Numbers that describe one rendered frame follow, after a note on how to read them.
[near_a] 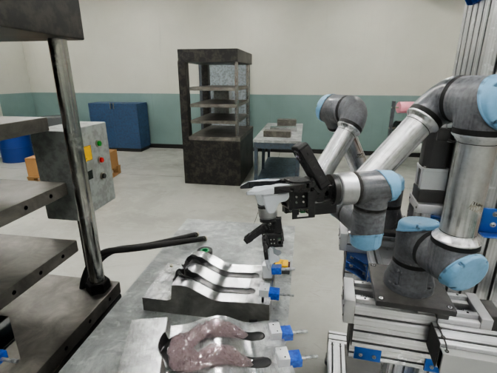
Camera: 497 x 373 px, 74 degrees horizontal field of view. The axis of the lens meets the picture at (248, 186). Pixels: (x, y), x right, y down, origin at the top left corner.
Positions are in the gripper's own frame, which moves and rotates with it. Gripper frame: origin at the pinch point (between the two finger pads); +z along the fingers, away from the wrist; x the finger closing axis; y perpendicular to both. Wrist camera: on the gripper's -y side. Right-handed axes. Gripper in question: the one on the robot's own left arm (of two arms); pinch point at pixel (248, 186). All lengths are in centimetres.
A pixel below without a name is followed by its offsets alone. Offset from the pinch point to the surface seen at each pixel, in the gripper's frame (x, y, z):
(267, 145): 404, 20, -117
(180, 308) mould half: 52, 56, 17
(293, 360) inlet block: 15, 57, -16
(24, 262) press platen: 60, 34, 71
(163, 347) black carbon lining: 29, 55, 23
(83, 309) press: 66, 59, 56
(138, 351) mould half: 24, 52, 30
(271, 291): 44, 50, -17
